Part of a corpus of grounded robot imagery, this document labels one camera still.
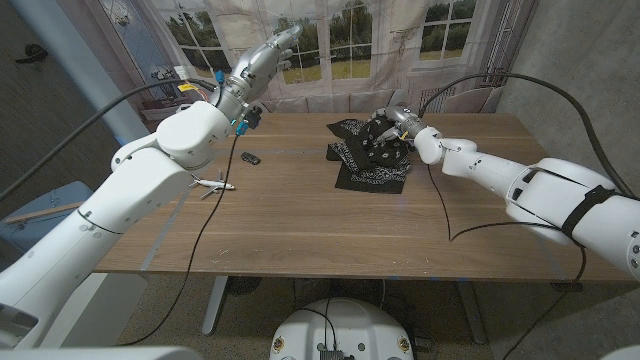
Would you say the wooden bar handle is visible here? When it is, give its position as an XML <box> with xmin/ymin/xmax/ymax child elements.
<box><xmin>3</xmin><ymin>200</ymin><xmax>84</xmax><ymax>225</ymax></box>

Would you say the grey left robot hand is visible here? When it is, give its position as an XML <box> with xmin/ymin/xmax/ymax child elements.
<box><xmin>227</xmin><ymin>24</ymin><xmax>304</xmax><ymax>105</ymax></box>

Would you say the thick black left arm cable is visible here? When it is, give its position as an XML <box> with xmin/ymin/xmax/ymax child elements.
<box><xmin>0</xmin><ymin>78</ymin><xmax>219</xmax><ymax>201</ymax></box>

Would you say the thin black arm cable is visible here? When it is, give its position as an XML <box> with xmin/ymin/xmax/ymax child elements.
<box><xmin>426</xmin><ymin>163</ymin><xmax>587</xmax><ymax>360</ymax></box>
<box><xmin>117</xmin><ymin>133</ymin><xmax>240</xmax><ymax>347</ymax></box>

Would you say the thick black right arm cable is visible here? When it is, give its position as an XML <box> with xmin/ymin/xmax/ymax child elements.
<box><xmin>418</xmin><ymin>72</ymin><xmax>634</xmax><ymax>199</ymax></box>

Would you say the white round pillar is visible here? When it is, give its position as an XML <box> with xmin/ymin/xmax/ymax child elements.
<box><xmin>9</xmin><ymin>0</ymin><xmax>159</xmax><ymax>159</ymax></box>

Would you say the white toy plane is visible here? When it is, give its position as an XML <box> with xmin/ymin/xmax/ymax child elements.
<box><xmin>192</xmin><ymin>169</ymin><xmax>236</xmax><ymax>200</ymax></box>

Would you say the printed window backdrop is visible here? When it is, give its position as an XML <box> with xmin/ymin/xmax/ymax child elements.
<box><xmin>97</xmin><ymin>0</ymin><xmax>539</xmax><ymax>115</ymax></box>

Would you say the white floor board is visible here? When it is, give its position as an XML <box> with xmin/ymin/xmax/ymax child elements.
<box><xmin>39</xmin><ymin>272</ymin><xmax>149</xmax><ymax>349</ymax></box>

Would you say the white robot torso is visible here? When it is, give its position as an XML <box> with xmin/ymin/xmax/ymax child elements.
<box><xmin>269</xmin><ymin>298</ymin><xmax>415</xmax><ymax>360</ymax></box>

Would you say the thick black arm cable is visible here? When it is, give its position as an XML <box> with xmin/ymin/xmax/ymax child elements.
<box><xmin>418</xmin><ymin>72</ymin><xmax>634</xmax><ymax>199</ymax></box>
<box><xmin>0</xmin><ymin>78</ymin><xmax>219</xmax><ymax>201</ymax></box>

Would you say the black torso cable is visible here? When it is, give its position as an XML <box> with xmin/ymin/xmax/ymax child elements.
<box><xmin>298</xmin><ymin>297</ymin><xmax>337</xmax><ymax>351</ymax></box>

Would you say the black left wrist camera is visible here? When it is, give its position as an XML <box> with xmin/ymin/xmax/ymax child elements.
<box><xmin>243</xmin><ymin>105</ymin><xmax>264</xmax><ymax>130</ymax></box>

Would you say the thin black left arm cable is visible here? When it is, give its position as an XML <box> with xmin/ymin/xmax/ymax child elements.
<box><xmin>117</xmin><ymin>133</ymin><xmax>240</xmax><ymax>347</ymax></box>

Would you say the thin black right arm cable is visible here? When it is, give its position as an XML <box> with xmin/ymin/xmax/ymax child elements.
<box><xmin>426</xmin><ymin>163</ymin><xmax>587</xmax><ymax>360</ymax></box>

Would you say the black paisley bandana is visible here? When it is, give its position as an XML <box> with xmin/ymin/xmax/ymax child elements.
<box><xmin>325</xmin><ymin>117</ymin><xmax>414</xmax><ymax>195</ymax></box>

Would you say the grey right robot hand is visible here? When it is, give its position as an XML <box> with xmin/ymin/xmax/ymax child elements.
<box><xmin>370</xmin><ymin>105</ymin><xmax>426</xmax><ymax>144</ymax></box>

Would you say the grey table leg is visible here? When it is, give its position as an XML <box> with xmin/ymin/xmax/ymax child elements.
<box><xmin>454</xmin><ymin>280</ymin><xmax>489</xmax><ymax>345</ymax></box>
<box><xmin>201</xmin><ymin>275</ymin><xmax>229</xmax><ymax>336</ymax></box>

